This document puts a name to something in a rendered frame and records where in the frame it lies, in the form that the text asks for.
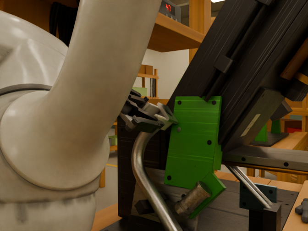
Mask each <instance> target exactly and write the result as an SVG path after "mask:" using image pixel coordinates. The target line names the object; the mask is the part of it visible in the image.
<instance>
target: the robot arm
mask: <svg viewBox="0 0 308 231"><path fill-rule="evenodd" d="M161 2H162V0H80V2H79V7H78V11H77V17H76V21H75V25H74V29H73V32H72V36H71V40H70V44H69V47H67V46H66V45H65V44H64V43H63V42H62V41H61V40H59V39H58V38H57V37H55V36H54V35H52V34H50V33H49V32H47V31H45V30H43V29H41V28H40V27H38V26H36V25H34V24H32V23H30V22H28V21H26V20H23V19H21V18H19V17H17V16H15V15H12V14H9V13H7V12H4V11H1V10H0V231H91V229H92V226H93V222H94V217H95V212H96V196H95V192H96V191H97V190H98V188H99V181H100V176H101V173H102V170H103V169H104V168H105V166H106V164H107V161H108V158H109V153H110V142H109V138H108V134H107V133H108V132H109V130H110V129H111V127H112V126H113V124H114V122H115V121H116V119H117V118H118V119H123V120H124V122H125V123H126V126H125V129H126V130H127V131H129V132H130V131H132V130H135V131H141V132H148V133H153V132H154V131H155V130H157V129H161V130H164V131H165V130H166V129H167V128H168V127H169V126H170V125H171V124H172V123H171V122H169V121H167V120H166V118H165V117H162V116H160V115H158V114H159V113H160V109H159V107H158V106H156V105H154V104H152V103H149V102H148V101H149V99H148V97H146V96H145V97H144V98H141V94H140V93H139V92H137V91H135V90H133V89H132V87H133V85H134V82H135V80H136V77H137V75H138V72H139V69H140V66H141V63H142V61H143V58H144V55H145V52H146V49H147V46H148V44H149V40H150V37H151V34H152V31H153V28H154V24H155V21H156V18H157V15H158V12H159V9H160V5H161Z"/></svg>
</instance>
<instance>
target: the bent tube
mask: <svg viewBox="0 0 308 231"><path fill-rule="evenodd" d="M157 106H158V107H159V109H160V113H159V114H158V115H160V116H162V117H165V118H166V120H167V121H169V122H171V123H174V124H178V123H179V122H178V120H177V119H176V118H175V116H174V115H173V113H172V112H171V110H170V108H169V107H168V106H166V105H164V104H162V103H160V102H158V103H157ZM159 130H160V129H157V130H155V131H154V132H153V133H148V132H140V133H139V134H138V136H137V138H136V140H135V142H134V145H133V148H132V158H131V162H132V171H133V173H134V176H135V178H136V180H137V182H138V184H139V186H140V188H141V189H142V191H143V193H144V194H145V196H146V198H147V200H148V201H149V203H150V205H151V206H152V208H153V210H154V212H155V213H156V215H157V217H158V218H159V220H160V222H161V224H162V226H163V227H164V229H165V231H183V230H182V228H181V227H180V225H179V224H178V222H177V221H176V219H175V217H174V215H173V214H172V212H171V211H170V209H169V208H168V206H167V204H166V203H165V201H164V200H163V198H162V196H161V195H160V193H159V191H158V190H157V188H156V187H155V185H154V184H153V182H152V180H151V179H150V177H149V176H148V174H147V172H146V170H145V167H144V151H145V148H146V145H147V143H148V142H149V140H150V139H151V137H152V136H153V135H154V134H155V133H157V132H158V131H159Z"/></svg>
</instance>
